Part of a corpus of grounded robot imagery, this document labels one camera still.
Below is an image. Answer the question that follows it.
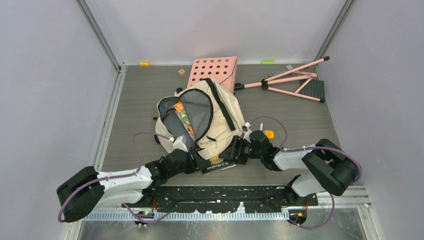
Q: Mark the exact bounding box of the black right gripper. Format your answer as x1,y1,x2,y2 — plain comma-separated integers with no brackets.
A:
218,135,264,166

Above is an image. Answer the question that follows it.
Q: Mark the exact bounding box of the black moon and sixpence book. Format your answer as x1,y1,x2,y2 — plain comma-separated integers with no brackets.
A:
197,156,236,175

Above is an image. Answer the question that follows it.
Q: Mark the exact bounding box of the beige canvas backpack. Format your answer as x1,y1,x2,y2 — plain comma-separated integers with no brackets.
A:
155,78,246,160

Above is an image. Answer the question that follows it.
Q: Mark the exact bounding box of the orange treehouse book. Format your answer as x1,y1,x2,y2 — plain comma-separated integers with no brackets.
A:
173,101,195,140

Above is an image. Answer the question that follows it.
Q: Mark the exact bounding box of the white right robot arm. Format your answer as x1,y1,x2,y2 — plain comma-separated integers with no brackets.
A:
219,130,362,205

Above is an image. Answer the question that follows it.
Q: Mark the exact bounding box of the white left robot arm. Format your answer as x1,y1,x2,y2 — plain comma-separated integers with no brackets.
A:
56,147,202,223

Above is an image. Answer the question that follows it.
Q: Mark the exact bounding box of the orange yellow eraser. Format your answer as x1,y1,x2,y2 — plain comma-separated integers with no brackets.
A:
264,130,275,140

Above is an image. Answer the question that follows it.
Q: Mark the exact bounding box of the pink folding tripod stand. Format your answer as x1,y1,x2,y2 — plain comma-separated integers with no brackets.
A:
234,56,330,103

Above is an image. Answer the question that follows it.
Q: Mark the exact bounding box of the pink perforated music stand tray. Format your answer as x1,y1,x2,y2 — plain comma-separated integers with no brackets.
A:
187,56,238,94

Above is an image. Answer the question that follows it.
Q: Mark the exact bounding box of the small wooden cube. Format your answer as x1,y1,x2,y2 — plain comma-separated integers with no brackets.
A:
178,69,187,78

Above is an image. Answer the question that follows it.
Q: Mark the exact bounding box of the grey lego strip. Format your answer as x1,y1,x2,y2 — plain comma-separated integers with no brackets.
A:
267,64,293,77

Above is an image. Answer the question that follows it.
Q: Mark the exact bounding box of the yellow block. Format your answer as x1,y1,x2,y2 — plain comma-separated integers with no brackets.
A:
139,62,150,67

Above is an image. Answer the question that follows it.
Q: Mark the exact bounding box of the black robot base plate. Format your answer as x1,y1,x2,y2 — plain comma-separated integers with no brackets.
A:
129,185,318,214

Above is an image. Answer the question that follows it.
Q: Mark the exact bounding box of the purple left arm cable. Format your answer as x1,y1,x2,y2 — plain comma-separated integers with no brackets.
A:
57,131,176,226

